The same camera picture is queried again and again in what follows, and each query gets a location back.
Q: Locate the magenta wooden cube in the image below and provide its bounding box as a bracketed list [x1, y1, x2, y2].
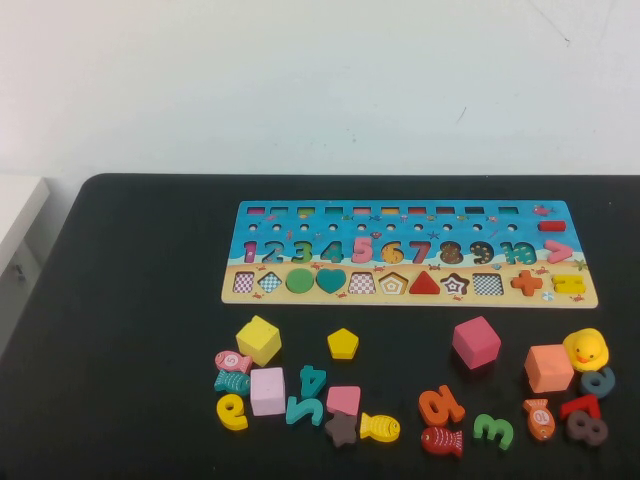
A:
[452, 315, 502, 371]

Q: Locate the pink greater-than sign piece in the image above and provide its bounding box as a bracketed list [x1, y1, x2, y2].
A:
[544, 239, 574, 265]

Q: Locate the blue number nine piece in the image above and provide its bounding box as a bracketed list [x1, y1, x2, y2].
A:
[579, 366, 617, 400]

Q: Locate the pink number five piece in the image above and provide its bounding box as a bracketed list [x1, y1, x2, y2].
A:
[351, 236, 375, 265]

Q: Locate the pink wooden fish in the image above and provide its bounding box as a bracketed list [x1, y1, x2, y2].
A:
[214, 349, 254, 375]

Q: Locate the teal number five piece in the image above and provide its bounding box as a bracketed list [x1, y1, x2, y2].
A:
[285, 394, 326, 427]

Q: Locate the orange plus sign piece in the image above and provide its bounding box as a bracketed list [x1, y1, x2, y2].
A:
[510, 270, 544, 297]

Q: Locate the teal heart piece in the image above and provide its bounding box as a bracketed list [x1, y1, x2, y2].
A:
[315, 268, 348, 295]

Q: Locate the red number seven piece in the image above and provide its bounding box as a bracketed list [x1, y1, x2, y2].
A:
[559, 393, 602, 421]

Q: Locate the yellow rubber duck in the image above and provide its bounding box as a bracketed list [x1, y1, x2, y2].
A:
[562, 327, 611, 373]

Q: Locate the pink trapezoid piece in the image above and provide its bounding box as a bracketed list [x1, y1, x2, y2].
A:
[326, 385, 362, 418]

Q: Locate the teal wooden fish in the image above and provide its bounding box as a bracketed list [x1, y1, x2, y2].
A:
[213, 369, 252, 398]

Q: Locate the yellow wooden fish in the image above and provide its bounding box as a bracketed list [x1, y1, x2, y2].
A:
[359, 412, 402, 444]

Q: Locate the green number three piece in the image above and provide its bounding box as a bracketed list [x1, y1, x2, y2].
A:
[473, 413, 515, 451]

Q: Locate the white side table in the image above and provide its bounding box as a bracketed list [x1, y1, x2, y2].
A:
[0, 174, 53, 361]

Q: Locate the yellow wooden cube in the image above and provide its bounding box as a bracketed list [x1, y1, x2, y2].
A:
[235, 314, 283, 368]

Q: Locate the orange wooden fish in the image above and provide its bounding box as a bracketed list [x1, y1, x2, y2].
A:
[522, 398, 557, 442]

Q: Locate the green circle piece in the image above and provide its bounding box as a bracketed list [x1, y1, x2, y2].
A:
[285, 267, 316, 294]

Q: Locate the colourful wooden puzzle board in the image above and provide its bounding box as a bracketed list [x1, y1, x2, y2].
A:
[220, 200, 600, 309]

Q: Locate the yellow pentagon piece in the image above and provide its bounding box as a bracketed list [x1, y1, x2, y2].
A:
[327, 327, 361, 361]

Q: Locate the salmon wooden cube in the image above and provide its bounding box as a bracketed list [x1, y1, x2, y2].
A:
[524, 344, 576, 394]

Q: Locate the red triangle piece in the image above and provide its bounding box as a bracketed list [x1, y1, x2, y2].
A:
[408, 270, 442, 296]

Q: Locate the brown star piece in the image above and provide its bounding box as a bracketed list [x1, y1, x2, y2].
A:
[324, 410, 359, 448]

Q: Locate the lilac wooden cube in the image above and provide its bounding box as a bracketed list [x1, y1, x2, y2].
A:
[249, 367, 287, 417]

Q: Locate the brown number eight piece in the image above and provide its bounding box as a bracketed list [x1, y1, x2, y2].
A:
[565, 410, 610, 446]

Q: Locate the orange number ten piece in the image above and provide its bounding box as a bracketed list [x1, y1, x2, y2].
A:
[418, 384, 467, 428]

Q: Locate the yellow number six piece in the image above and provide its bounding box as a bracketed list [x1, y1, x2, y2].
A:
[216, 393, 250, 432]

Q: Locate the red wooden fish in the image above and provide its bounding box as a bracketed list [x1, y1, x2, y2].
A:
[420, 425, 465, 460]

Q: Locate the teal number four piece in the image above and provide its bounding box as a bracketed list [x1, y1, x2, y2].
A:
[299, 364, 328, 400]

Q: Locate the yellow equals sign piece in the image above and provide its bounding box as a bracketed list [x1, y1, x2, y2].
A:
[551, 274, 585, 295]

